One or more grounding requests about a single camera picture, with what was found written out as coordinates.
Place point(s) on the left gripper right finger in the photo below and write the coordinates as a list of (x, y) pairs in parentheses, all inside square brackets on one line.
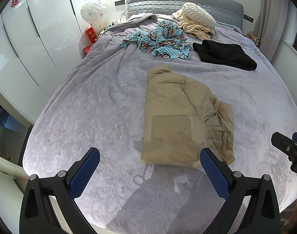
[(262, 214)]

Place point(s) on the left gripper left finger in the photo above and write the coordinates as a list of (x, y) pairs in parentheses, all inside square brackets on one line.
[(37, 214)]

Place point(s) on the beige puffer jacket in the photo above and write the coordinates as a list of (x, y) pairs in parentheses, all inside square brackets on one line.
[(182, 117)]

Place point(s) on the black folded garment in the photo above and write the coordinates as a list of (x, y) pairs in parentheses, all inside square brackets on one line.
[(224, 54)]

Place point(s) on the grey curtain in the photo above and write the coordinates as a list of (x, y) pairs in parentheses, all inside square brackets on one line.
[(270, 25)]

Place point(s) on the lavender floral bedspread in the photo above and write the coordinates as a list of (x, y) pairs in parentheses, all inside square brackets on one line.
[(101, 104)]

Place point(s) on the beige striped garment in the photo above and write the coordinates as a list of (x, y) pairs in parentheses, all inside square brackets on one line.
[(191, 27)]

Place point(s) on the grey quilted headboard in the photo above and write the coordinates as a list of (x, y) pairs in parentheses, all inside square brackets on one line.
[(224, 11)]

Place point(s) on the blue monkey print pajamas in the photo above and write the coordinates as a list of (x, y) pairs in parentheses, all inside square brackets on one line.
[(166, 40)]

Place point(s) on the cream knitted pillow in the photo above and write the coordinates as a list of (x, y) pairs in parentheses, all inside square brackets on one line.
[(199, 15)]

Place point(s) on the white wardrobe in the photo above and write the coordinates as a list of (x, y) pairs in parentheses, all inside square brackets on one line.
[(41, 41)]

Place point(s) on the red gift box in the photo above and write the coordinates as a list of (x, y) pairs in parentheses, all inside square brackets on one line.
[(91, 34)]

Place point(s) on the white floral mesh cover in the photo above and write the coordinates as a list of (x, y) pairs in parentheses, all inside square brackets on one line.
[(94, 13)]

